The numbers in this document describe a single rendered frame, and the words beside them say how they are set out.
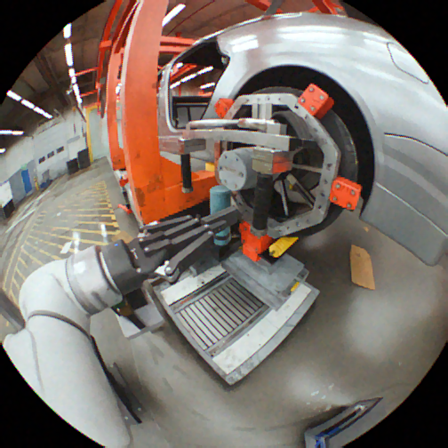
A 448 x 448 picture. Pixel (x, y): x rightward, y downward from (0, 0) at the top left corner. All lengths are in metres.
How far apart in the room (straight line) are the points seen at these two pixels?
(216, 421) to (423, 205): 1.26
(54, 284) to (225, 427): 0.97
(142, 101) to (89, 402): 0.88
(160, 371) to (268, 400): 0.60
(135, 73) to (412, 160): 1.11
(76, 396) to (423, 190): 0.81
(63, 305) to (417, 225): 0.86
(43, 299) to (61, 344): 0.06
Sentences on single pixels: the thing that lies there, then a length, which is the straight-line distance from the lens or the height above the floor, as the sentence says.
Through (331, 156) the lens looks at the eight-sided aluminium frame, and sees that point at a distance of 0.50.
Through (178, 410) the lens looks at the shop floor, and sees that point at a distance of 1.04.
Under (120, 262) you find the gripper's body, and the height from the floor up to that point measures 0.86.
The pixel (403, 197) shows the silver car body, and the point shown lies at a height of 0.91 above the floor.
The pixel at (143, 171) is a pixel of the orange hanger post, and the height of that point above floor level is 0.81.
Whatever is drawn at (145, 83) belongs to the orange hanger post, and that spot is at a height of 1.26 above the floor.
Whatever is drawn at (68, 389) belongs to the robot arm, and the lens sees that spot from 0.17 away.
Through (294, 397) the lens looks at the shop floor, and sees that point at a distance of 1.07.
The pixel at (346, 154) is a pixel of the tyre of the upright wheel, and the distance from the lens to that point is 0.57.
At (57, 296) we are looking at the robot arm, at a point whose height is 0.87.
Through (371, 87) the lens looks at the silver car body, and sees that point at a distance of 0.69.
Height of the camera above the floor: 0.99
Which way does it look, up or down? 34 degrees down
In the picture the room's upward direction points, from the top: straight up
